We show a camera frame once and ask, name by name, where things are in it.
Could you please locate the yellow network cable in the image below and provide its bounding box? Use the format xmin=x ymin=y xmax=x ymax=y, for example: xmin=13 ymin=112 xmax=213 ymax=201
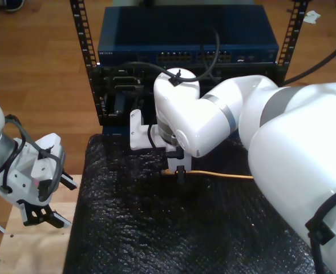
xmin=161 ymin=168 xmax=254 ymax=181

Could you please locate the black bubble wrap mat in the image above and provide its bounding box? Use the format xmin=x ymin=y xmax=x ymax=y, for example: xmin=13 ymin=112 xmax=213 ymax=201
xmin=62 ymin=132 xmax=328 ymax=274

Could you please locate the black rack server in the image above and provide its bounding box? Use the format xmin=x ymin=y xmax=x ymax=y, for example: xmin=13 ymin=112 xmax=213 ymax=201
xmin=98 ymin=65 xmax=277 ymax=95

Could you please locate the person's foot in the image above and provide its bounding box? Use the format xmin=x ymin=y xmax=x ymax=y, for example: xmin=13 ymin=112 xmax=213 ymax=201
xmin=4 ymin=0 xmax=25 ymax=13

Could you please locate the crumpled white paper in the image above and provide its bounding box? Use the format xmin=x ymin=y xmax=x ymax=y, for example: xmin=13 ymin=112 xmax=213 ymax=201
xmin=303 ymin=10 xmax=322 ymax=25

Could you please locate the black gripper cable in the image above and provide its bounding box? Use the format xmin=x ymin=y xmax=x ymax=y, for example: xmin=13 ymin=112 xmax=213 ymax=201
xmin=147 ymin=123 xmax=184 ymax=160
xmin=1 ymin=136 xmax=29 ymax=192

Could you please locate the grey camera cable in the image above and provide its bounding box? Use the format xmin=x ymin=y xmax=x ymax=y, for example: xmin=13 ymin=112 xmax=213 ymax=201
xmin=0 ymin=82 xmax=66 ymax=202

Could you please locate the black camera cable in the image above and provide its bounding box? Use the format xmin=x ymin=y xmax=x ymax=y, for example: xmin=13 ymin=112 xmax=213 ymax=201
xmin=115 ymin=21 xmax=221 ymax=86

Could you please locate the blue network switch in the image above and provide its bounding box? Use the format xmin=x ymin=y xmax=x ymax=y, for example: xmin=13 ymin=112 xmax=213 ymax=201
xmin=97 ymin=6 xmax=280 ymax=68

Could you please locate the black server rack frame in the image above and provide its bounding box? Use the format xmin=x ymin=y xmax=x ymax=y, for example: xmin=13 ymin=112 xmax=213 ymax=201
xmin=69 ymin=0 xmax=310 ymax=127

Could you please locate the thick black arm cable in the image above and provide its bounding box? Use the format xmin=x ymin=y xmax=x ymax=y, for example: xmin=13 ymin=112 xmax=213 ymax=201
xmin=281 ymin=36 xmax=336 ymax=274

